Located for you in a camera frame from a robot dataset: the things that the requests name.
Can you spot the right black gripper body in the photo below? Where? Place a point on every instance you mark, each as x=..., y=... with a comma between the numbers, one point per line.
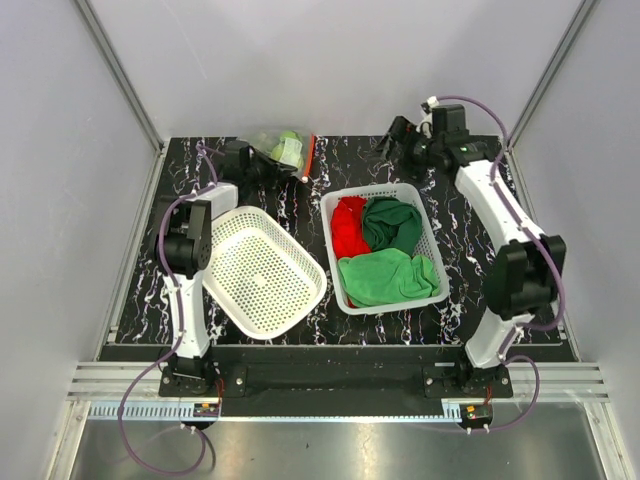
x=417, y=151

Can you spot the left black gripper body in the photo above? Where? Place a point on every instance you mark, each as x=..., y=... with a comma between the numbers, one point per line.
x=262, y=171

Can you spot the green fake cabbage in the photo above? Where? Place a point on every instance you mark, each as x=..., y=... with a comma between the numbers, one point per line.
x=288, y=151

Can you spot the clear zip top bag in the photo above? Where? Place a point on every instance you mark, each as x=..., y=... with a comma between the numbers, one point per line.
x=265, y=139

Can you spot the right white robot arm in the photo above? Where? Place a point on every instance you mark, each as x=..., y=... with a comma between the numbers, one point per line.
x=523, y=290

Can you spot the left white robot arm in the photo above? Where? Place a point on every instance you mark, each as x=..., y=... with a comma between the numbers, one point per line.
x=183, y=246

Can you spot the dark green cloth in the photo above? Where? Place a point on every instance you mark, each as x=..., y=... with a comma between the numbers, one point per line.
x=390, y=223

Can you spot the red cloth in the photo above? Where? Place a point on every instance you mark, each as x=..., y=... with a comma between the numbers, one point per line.
x=346, y=228

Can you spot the white basket with cloths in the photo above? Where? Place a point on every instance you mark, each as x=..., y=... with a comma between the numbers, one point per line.
x=427, y=245

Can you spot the empty white perforated basket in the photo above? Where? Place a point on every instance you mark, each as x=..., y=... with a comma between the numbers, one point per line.
x=259, y=275

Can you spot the light green towel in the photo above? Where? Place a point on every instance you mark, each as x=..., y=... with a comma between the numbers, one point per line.
x=387, y=277

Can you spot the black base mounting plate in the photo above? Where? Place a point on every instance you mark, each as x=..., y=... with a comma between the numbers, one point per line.
x=432, y=381

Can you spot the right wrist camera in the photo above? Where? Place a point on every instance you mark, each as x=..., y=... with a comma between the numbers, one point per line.
x=426, y=124

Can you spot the white slotted cable duct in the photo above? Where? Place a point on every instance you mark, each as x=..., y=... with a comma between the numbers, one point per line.
x=171, y=411

